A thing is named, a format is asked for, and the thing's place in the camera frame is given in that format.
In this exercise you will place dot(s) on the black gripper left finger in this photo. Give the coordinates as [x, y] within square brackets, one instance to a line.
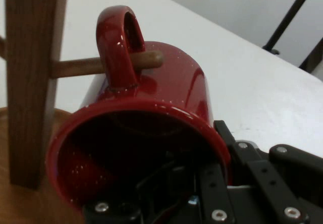
[214, 196]

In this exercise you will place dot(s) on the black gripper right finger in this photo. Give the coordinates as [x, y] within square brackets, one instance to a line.
[272, 181]

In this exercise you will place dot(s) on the red enamel mug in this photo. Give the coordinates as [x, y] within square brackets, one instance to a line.
[176, 82]

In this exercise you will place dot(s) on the black tripod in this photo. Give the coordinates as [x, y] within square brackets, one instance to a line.
[290, 14]

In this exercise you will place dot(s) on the brown wooden mug tree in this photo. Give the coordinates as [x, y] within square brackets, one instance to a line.
[32, 82]

